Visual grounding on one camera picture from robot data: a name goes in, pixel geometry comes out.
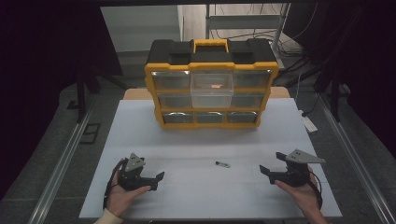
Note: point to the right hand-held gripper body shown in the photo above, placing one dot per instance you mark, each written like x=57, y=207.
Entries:
x=295, y=175

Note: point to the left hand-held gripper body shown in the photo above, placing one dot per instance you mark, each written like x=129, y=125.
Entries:
x=134, y=174

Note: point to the small dark screw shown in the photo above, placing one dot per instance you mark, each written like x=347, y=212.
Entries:
x=223, y=164

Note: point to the single clear plastic drawer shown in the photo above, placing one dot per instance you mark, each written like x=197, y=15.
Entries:
x=211, y=93

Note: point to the yellow and black organizer cabinet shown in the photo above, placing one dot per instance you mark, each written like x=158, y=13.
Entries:
x=211, y=54

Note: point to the person's right hand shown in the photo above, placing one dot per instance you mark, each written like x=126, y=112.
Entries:
x=303, y=196

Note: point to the person's left hand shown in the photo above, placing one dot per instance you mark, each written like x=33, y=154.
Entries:
x=123, y=199

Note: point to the white power strip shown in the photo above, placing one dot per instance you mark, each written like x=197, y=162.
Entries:
x=308, y=123

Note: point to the black stand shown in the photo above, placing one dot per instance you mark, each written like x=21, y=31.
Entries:
x=334, y=93
x=81, y=93

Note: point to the set of clear drawers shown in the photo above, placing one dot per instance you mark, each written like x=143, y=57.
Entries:
x=171, y=80

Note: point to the small orange item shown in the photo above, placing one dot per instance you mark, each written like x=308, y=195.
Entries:
x=216, y=86

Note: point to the dark curtain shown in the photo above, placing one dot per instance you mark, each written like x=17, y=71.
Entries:
x=367, y=62
x=40, y=62

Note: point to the metal rack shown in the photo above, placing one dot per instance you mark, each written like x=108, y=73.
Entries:
x=243, y=21

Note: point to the grey panel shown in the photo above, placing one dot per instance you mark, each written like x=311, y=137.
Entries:
x=140, y=28

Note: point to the black floor frame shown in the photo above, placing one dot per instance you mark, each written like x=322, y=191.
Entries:
x=90, y=133

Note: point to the metal floor rail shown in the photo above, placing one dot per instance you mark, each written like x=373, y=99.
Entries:
x=59, y=168
x=358, y=161

